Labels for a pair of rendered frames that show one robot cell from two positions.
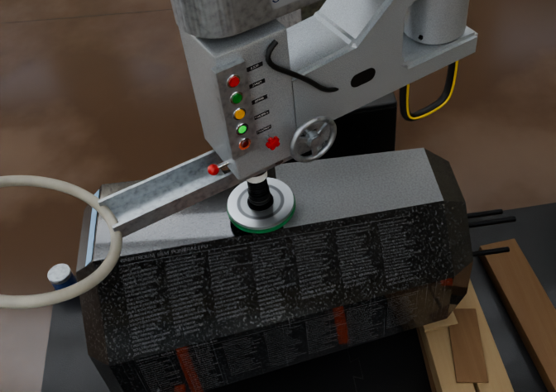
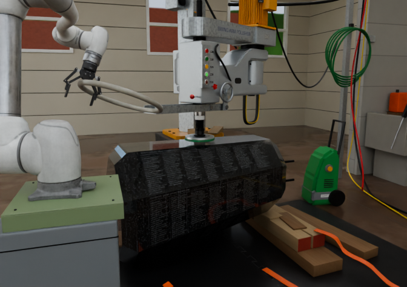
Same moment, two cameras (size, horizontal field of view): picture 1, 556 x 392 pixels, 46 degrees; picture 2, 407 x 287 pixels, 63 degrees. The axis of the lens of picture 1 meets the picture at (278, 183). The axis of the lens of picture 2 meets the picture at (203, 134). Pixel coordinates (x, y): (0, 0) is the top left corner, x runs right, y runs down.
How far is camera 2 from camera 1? 1.71 m
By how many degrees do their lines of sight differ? 42
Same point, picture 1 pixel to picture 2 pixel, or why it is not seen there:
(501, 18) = not seen: hidden behind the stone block
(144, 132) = not seen: hidden behind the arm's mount
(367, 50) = (239, 69)
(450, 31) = (260, 79)
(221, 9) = (205, 23)
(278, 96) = (215, 69)
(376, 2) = (240, 55)
